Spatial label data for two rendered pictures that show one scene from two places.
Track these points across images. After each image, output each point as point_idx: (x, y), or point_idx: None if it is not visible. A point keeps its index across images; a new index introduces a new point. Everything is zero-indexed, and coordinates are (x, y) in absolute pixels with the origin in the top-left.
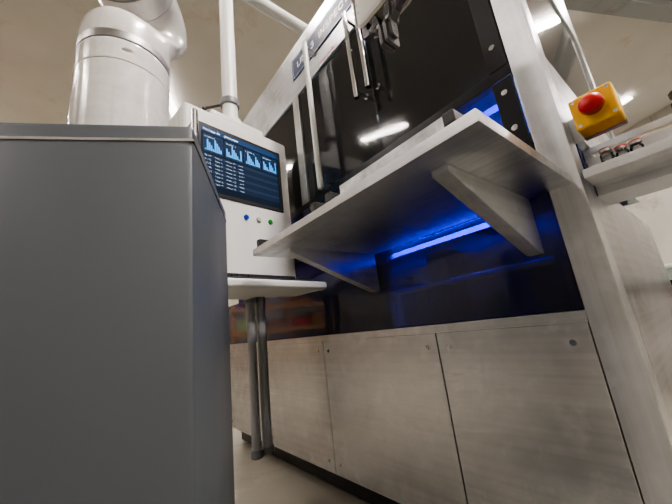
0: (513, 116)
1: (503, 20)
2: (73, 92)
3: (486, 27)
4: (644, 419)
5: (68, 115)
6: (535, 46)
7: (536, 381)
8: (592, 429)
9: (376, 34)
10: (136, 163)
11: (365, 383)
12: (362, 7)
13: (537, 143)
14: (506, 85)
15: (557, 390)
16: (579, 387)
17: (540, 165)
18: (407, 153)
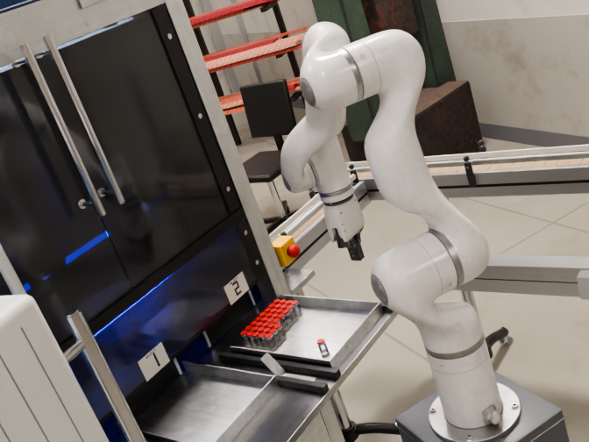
0: (254, 253)
1: (232, 167)
2: (493, 370)
3: (219, 167)
4: (330, 417)
5: (495, 385)
6: (255, 199)
7: (299, 437)
8: (320, 440)
9: (347, 246)
10: None
11: None
12: (348, 229)
13: (270, 274)
14: (244, 226)
15: (307, 432)
16: (313, 422)
17: None
18: (380, 328)
